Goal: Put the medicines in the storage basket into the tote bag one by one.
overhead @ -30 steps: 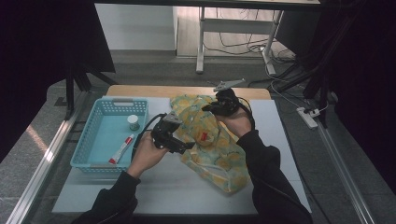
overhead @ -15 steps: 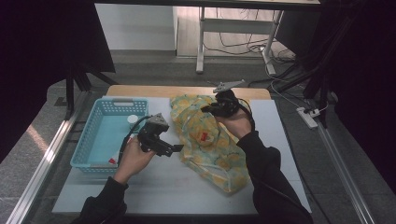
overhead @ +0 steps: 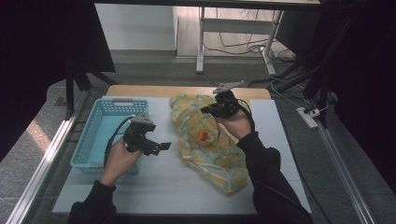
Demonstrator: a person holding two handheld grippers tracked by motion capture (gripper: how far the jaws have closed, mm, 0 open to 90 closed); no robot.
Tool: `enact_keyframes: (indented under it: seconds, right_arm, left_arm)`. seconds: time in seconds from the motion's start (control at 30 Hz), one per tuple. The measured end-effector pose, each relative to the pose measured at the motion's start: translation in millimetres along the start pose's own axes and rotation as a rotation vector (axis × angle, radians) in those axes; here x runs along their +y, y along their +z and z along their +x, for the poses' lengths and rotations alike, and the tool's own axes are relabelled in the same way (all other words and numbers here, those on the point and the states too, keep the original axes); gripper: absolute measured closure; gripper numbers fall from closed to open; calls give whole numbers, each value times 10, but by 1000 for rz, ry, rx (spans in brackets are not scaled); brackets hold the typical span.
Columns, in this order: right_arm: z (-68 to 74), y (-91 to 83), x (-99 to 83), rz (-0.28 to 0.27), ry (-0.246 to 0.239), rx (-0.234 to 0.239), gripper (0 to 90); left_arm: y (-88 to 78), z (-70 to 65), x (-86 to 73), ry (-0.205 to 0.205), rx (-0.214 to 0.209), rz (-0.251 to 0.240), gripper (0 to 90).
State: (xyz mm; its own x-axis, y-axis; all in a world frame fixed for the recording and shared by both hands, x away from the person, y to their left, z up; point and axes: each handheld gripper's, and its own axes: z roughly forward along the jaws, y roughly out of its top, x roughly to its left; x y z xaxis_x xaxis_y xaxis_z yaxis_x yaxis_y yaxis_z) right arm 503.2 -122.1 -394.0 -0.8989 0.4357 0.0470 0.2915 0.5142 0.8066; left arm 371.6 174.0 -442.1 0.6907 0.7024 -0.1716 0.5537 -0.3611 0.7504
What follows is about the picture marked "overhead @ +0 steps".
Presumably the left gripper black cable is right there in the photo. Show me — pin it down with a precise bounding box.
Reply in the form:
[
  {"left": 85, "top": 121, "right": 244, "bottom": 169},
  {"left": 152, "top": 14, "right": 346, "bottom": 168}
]
[{"left": 103, "top": 115, "right": 135, "bottom": 166}]

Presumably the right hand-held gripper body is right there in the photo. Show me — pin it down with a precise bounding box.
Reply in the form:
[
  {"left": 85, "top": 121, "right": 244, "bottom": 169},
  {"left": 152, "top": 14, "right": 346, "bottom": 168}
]
[{"left": 213, "top": 79, "right": 246, "bottom": 119}]

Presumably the black metal stand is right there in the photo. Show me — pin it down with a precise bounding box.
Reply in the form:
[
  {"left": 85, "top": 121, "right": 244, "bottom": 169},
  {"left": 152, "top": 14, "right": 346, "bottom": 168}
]
[
  {"left": 64, "top": 62, "right": 120, "bottom": 120},
  {"left": 274, "top": 8, "right": 359, "bottom": 129}
]

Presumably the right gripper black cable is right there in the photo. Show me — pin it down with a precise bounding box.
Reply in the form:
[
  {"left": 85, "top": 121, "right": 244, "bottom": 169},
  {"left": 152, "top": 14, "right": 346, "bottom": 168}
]
[{"left": 236, "top": 97, "right": 256, "bottom": 133}]

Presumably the person's right hand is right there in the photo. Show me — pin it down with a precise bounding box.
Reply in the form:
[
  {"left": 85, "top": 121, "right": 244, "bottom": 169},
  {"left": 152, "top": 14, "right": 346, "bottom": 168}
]
[{"left": 214, "top": 106, "right": 253, "bottom": 140}]

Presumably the black curtain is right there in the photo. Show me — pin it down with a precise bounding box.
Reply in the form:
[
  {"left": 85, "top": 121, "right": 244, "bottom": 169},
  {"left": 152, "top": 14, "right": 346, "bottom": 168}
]
[
  {"left": 323, "top": 0, "right": 396, "bottom": 194},
  {"left": 0, "top": 0, "right": 116, "bottom": 162}
]

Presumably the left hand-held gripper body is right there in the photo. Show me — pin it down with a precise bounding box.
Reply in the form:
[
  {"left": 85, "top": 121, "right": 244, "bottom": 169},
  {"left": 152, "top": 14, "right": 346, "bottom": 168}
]
[{"left": 122, "top": 113, "right": 163, "bottom": 154}]

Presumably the yellow patterned cloth bag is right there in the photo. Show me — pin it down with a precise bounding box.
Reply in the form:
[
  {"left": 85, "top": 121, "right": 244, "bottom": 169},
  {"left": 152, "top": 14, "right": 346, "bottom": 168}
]
[{"left": 169, "top": 93, "right": 252, "bottom": 194}]

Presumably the light blue perforated plastic basket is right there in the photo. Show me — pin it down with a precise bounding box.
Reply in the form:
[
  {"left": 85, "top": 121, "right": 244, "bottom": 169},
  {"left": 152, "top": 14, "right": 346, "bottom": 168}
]
[{"left": 69, "top": 96, "right": 149, "bottom": 175}]

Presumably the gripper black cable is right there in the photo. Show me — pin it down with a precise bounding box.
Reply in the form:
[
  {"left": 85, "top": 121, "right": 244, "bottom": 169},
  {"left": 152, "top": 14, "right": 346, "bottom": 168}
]
[
  {"left": 103, "top": 115, "right": 135, "bottom": 166},
  {"left": 236, "top": 97, "right": 256, "bottom": 133}
]

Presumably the white power strip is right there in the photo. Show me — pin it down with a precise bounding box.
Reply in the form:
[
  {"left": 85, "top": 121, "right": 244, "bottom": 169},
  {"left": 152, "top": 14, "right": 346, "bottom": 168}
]
[{"left": 295, "top": 106, "right": 321, "bottom": 130}]

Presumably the white floor cable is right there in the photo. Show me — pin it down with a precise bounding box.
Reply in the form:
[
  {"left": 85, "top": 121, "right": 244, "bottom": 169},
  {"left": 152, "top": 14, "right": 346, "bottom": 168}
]
[{"left": 264, "top": 46, "right": 330, "bottom": 113}]

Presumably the wooden table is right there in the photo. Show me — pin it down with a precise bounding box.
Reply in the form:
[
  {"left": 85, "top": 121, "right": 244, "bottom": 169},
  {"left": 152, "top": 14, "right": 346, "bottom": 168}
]
[{"left": 106, "top": 84, "right": 272, "bottom": 101}]

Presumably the white-legged desk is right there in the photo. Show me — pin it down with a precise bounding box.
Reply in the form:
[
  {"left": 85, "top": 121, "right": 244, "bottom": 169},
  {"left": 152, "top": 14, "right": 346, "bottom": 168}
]
[{"left": 94, "top": 0, "right": 321, "bottom": 76}]

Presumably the aluminium rail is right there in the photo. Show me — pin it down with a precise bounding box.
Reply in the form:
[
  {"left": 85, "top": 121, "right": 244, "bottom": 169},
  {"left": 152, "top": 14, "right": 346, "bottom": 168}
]
[
  {"left": 314, "top": 120, "right": 376, "bottom": 224},
  {"left": 6, "top": 90, "right": 92, "bottom": 224}
]

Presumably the person's left hand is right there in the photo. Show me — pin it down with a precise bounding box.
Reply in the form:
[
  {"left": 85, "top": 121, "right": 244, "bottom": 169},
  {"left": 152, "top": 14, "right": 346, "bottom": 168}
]
[{"left": 99, "top": 138, "right": 144, "bottom": 188}]

